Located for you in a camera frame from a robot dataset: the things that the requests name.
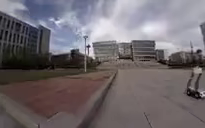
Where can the white twin-block building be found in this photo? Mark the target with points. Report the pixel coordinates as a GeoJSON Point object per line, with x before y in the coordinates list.
{"type": "Point", "coordinates": [105, 50]}

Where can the tall white lamp pole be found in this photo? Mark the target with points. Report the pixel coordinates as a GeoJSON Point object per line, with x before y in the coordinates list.
{"type": "Point", "coordinates": [85, 56]}

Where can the short lamp pole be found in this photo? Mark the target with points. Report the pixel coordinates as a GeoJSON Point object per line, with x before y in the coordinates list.
{"type": "Point", "coordinates": [88, 50]}

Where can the wide pale stairway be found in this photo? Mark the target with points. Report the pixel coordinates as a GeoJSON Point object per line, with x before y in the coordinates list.
{"type": "Point", "coordinates": [133, 65]}

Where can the low dark building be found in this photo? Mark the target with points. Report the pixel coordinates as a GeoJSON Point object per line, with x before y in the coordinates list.
{"type": "Point", "coordinates": [68, 57]}

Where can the pale stone kerb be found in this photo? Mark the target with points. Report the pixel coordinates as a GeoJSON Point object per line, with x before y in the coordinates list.
{"type": "Point", "coordinates": [93, 106]}

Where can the grey paved plaza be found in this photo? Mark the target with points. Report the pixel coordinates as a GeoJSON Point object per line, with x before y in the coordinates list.
{"type": "Point", "coordinates": [146, 100]}

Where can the red brick strip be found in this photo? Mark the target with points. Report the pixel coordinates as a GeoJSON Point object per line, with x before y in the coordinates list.
{"type": "Point", "coordinates": [53, 95]}

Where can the pale distant building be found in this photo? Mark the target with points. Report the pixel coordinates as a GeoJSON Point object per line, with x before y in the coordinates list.
{"type": "Point", "coordinates": [180, 57]}

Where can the row of trees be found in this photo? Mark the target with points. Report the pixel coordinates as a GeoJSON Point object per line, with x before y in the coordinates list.
{"type": "Point", "coordinates": [20, 61]}

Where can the grass strip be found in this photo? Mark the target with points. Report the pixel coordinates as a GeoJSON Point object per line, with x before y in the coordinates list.
{"type": "Point", "coordinates": [20, 76]}

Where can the large grey office building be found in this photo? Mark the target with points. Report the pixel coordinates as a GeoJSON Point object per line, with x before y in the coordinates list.
{"type": "Point", "coordinates": [13, 35]}

